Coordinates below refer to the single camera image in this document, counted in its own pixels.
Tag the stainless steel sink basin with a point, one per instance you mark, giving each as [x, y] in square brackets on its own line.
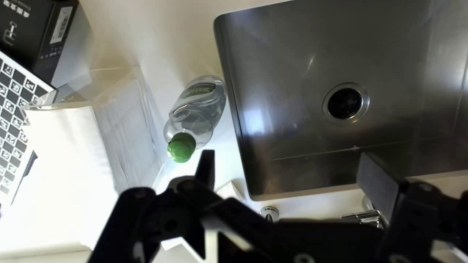
[316, 84]

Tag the white folded cloth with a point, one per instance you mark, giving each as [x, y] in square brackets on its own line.
[96, 138]

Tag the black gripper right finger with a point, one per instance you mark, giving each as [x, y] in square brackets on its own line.
[386, 191]

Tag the clear bottle with green cap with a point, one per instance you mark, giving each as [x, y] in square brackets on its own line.
[193, 118]

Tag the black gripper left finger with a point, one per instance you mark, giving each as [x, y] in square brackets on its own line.
[200, 182]

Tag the checkered calibration board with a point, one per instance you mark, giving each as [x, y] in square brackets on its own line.
[17, 90]

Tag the chrome countertop button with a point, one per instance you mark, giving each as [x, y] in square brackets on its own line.
[270, 214]

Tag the black box with label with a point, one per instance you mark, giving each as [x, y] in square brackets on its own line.
[45, 37]

